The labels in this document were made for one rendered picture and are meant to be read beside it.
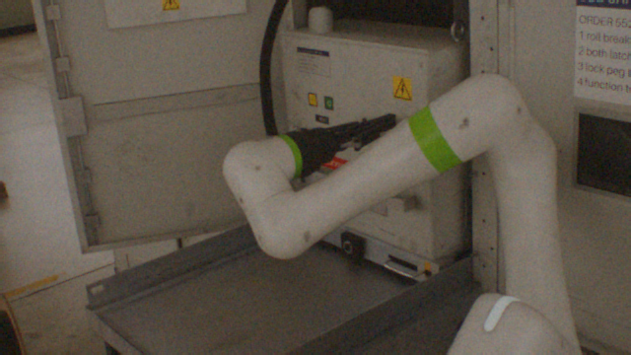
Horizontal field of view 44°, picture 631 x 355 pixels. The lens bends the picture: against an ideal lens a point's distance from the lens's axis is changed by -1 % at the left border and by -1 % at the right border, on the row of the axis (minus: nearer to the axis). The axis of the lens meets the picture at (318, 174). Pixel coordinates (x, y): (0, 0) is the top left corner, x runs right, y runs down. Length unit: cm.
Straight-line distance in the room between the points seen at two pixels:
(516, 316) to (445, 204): 67
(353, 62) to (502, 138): 55
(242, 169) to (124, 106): 72
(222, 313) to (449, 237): 53
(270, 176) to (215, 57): 72
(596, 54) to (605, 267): 41
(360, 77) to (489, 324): 81
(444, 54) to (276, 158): 43
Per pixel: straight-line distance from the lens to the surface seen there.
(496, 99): 129
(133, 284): 191
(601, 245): 155
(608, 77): 144
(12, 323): 309
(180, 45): 207
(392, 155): 133
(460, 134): 130
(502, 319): 110
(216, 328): 172
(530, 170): 140
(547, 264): 133
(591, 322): 164
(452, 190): 174
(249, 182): 142
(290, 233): 140
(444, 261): 175
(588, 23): 145
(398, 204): 171
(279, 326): 169
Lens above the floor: 171
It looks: 20 degrees down
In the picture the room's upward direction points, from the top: 5 degrees counter-clockwise
